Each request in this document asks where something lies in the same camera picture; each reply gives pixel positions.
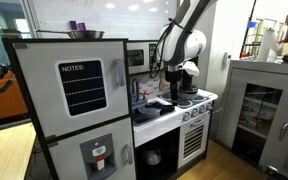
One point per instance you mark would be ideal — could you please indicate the black notes chalkboard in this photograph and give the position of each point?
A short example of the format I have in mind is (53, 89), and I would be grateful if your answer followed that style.
(83, 86)

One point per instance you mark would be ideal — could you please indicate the black pan on stove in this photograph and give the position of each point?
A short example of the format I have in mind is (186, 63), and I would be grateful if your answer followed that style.
(188, 92)

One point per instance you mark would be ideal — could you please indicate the white toy fridge lower door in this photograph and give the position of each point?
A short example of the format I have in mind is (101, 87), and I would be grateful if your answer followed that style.
(67, 156)

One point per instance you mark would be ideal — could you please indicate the purple block left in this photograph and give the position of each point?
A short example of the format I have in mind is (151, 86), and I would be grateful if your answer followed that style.
(73, 25)

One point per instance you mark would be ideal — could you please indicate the metal saucepan on fridge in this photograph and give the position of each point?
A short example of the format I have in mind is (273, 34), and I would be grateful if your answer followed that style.
(83, 34)

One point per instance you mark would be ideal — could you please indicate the white kettle under sink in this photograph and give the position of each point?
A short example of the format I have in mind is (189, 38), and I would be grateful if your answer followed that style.
(152, 156)

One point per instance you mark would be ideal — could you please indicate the white toy fridge door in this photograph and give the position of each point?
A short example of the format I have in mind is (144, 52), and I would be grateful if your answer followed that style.
(39, 65)
(67, 156)

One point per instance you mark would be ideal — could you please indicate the toy stovetop burners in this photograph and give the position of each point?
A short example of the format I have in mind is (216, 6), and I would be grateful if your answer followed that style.
(184, 100)

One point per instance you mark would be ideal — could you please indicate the white paper towel roll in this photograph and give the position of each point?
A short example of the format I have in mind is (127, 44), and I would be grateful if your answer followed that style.
(267, 51)

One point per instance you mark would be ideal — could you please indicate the whiteboard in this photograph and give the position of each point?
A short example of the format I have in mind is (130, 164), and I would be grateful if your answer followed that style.
(132, 19)

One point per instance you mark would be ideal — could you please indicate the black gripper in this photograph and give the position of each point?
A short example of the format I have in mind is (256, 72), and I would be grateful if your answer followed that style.
(173, 74)

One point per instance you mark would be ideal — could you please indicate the purple block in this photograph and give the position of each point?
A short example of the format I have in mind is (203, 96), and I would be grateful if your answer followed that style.
(73, 25)
(82, 26)

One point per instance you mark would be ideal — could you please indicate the purple block right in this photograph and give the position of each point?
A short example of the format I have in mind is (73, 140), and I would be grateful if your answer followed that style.
(82, 26)

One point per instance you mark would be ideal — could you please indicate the white toy oven door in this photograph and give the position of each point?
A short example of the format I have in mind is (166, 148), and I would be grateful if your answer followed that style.
(193, 137)

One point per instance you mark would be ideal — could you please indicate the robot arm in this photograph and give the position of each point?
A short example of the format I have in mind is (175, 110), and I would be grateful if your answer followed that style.
(180, 42)

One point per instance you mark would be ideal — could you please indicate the white toy fridge upper door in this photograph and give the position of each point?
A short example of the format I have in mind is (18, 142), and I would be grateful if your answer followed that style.
(39, 65)

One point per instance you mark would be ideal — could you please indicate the toy microwave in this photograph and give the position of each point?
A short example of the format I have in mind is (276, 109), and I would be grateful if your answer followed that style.
(140, 54)

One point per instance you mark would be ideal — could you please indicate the grey toy water dispenser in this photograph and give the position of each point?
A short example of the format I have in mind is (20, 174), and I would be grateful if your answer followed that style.
(98, 157)

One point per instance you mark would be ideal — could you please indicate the toy faucet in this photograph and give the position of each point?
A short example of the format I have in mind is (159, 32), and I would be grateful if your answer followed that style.
(135, 89)

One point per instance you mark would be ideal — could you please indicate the orange sofa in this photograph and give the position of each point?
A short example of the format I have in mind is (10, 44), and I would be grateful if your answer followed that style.
(11, 101)

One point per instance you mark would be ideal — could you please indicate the grey metal cabinet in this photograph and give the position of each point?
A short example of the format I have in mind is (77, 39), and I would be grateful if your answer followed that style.
(255, 117)

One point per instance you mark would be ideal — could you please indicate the grey toy sink basin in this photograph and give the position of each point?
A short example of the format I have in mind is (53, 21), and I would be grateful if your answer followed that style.
(136, 116)

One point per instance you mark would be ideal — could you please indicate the grey toy pot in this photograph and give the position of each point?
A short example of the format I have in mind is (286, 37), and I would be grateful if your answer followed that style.
(153, 109)

